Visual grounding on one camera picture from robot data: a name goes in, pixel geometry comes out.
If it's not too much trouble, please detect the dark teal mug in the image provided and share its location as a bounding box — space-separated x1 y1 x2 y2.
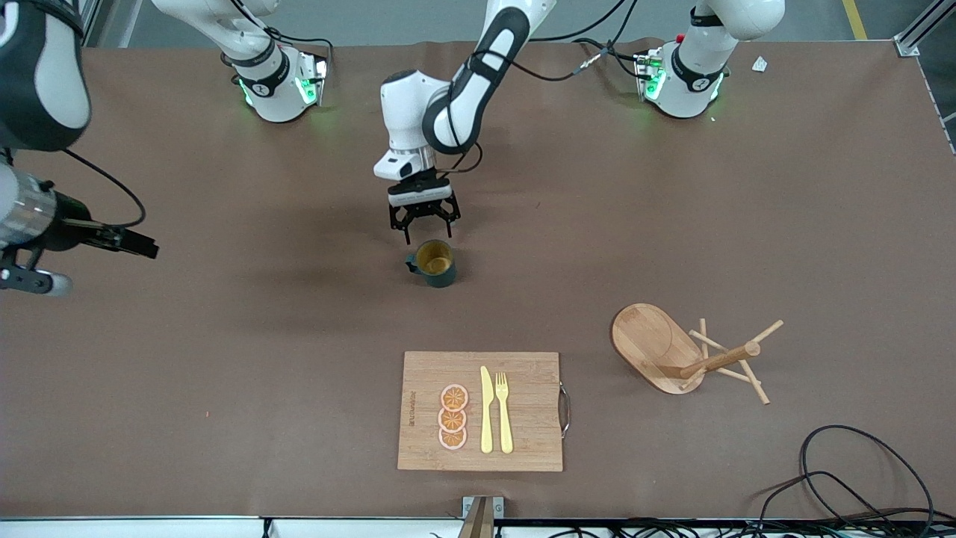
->
405 239 457 288

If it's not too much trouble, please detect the yellow plastic knife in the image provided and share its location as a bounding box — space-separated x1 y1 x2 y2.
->
479 365 494 454

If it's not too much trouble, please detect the yellow plastic fork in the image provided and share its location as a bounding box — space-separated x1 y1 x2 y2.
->
495 372 515 455

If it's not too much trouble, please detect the wooden mug tree stand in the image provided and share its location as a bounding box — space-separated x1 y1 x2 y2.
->
611 303 785 405

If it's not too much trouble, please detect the black right arm gripper cable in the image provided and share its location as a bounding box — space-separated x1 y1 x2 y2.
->
63 147 147 229

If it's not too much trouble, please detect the black arm gripper cable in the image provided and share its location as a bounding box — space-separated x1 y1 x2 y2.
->
63 147 147 229
448 0 639 176

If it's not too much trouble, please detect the black left arm gripper cable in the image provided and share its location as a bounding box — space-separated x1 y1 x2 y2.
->
448 0 639 176

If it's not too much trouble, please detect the aluminium frame profile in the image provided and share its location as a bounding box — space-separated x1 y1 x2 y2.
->
893 0 956 58
75 0 102 47

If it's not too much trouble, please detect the black right arm base cable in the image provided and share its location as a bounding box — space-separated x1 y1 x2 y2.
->
232 0 335 79

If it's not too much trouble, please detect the black arm base cable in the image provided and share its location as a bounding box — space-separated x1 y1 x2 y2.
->
573 37 645 80
232 0 335 79

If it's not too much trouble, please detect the bamboo cutting board with handle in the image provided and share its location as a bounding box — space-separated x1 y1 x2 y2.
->
397 351 572 473

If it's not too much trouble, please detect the black left arm base cable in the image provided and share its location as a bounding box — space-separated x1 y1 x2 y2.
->
573 37 645 80

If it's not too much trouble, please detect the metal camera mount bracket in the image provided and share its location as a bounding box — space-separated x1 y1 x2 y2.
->
462 495 506 538

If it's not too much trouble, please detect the black loose cable large loop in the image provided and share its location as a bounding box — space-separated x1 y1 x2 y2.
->
799 424 936 538

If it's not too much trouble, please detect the black loose cable small loop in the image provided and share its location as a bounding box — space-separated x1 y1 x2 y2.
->
747 471 956 538

